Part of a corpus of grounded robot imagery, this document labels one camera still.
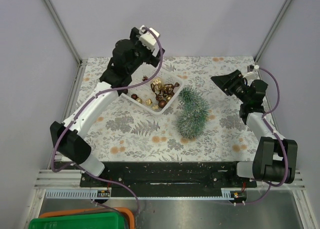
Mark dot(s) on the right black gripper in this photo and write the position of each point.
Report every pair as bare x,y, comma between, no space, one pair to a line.
224,81

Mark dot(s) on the large gold striped bauble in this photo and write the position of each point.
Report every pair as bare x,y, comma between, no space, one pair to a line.
156,85

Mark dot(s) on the green plastic bin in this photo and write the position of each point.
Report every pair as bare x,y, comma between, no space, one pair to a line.
109,220

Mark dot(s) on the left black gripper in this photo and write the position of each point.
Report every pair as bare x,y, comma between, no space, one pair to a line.
152,60

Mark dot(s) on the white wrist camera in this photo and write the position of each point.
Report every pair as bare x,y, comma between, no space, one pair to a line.
252,72
147,39

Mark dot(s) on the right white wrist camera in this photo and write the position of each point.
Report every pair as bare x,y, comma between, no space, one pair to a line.
252,72

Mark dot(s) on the white plastic basket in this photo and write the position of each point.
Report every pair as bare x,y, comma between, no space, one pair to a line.
139,95

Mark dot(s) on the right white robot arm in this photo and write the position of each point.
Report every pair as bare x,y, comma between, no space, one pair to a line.
276,156

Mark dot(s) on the small gold bauble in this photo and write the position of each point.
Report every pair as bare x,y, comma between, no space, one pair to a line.
149,102

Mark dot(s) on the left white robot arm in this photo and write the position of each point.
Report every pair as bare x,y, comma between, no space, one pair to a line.
68,136

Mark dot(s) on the floral patterned table mat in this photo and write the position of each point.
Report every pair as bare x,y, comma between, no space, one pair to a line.
125,131

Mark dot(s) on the white slotted cable duct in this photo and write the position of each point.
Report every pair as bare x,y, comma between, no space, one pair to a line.
91,194

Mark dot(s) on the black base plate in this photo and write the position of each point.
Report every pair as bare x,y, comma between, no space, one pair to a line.
168,179

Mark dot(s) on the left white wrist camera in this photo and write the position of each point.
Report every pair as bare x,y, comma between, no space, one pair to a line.
147,39

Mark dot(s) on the brown shiny bauble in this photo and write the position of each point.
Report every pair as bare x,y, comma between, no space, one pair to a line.
162,103

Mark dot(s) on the orange plastic bin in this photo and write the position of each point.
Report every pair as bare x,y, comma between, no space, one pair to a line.
125,212

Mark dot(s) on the small green christmas tree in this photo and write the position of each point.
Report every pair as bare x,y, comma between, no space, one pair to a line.
192,120

